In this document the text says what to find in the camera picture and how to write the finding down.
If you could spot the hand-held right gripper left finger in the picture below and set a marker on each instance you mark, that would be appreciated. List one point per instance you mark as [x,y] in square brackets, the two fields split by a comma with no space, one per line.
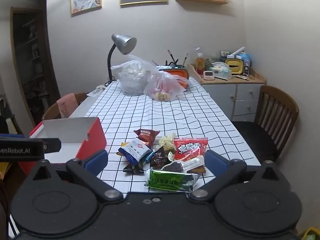
[96,158]

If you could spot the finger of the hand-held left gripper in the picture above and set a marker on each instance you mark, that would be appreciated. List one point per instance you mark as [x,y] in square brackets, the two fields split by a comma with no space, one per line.
[53,145]

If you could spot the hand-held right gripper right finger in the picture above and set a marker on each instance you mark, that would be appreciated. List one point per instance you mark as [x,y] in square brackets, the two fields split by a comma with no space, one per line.
[215,161]

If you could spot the red and white cardboard box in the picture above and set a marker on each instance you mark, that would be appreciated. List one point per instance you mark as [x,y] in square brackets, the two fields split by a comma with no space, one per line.
[62,127]

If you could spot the red snack packet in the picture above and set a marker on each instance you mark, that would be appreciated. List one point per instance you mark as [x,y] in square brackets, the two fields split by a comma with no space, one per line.
[190,148]

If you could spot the white and blue snack packet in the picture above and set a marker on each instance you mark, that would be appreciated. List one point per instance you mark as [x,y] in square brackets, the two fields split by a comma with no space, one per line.
[135,151]

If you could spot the clear packet with dark cookie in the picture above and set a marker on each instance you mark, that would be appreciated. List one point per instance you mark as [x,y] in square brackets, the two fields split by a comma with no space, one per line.
[175,167]

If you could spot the green snack packet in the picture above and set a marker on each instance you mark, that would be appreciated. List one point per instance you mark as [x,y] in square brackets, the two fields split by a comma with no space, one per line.
[170,181]

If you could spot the pale yellow snack packet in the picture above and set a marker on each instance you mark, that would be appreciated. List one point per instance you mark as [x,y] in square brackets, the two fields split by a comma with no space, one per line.
[166,142]

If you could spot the small blue striped candy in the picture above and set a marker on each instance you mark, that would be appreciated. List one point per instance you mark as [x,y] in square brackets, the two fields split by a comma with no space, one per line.
[150,157]

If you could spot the dark brown triangular snack packet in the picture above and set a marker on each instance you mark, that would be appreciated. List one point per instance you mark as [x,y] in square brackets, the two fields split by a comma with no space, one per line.
[160,158]

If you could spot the maroon snack packet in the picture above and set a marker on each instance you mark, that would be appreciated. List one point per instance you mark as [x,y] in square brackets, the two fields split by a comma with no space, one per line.
[146,135]

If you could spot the wooden chair with curved back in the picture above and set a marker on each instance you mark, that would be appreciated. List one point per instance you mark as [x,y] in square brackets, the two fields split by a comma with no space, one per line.
[50,113]

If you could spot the pink towel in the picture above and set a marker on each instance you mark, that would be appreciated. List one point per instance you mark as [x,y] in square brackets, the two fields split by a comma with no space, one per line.
[66,105]

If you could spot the flat paper packet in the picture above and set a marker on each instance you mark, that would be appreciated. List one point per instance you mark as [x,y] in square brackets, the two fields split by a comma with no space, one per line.
[96,91]

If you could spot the white checked tablecloth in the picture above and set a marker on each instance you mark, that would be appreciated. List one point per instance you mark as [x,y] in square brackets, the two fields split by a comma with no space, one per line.
[162,115]

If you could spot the white drawer cabinet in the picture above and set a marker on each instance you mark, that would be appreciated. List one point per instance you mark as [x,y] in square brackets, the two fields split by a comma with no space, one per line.
[245,97]

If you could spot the wooden chair with black seat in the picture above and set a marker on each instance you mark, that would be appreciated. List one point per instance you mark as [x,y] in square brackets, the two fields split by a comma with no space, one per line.
[275,110]

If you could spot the dark wooden bookcase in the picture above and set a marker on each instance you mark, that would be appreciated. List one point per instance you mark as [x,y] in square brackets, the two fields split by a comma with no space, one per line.
[32,67]

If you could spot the white kitchen timer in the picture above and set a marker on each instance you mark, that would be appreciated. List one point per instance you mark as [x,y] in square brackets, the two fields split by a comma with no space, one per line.
[208,75]

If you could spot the clear plastic bag with bowl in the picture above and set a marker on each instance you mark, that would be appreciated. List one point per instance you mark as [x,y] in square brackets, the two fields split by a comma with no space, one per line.
[132,80]

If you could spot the pink plastic bag of food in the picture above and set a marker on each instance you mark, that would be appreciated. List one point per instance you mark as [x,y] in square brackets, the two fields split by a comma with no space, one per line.
[165,87]

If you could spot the pale green tissue box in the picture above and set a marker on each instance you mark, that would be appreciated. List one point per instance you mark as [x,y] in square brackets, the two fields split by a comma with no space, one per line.
[221,70]

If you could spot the orange folding basket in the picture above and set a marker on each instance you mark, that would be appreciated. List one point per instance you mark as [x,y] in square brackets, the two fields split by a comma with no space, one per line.
[180,73]

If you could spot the yellow box with slot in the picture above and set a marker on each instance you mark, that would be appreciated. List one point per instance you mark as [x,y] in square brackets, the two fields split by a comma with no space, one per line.
[234,66]

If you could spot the orange drink bottle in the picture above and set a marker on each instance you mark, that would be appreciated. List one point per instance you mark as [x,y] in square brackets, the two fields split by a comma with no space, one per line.
[200,63]

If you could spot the thin dark brush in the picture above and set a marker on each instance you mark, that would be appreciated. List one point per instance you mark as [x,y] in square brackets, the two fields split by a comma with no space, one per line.
[171,57]
[185,59]

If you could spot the light blue container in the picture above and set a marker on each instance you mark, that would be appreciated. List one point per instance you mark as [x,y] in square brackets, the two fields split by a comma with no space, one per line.
[245,57]

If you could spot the white tube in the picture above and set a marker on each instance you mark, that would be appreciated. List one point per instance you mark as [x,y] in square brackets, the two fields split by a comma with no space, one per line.
[236,52]

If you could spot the silver desk lamp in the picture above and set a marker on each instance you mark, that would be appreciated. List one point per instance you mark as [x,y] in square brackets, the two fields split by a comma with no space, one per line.
[123,43]

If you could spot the yellow basket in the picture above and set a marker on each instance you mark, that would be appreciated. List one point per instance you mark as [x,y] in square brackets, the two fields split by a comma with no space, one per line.
[311,233]

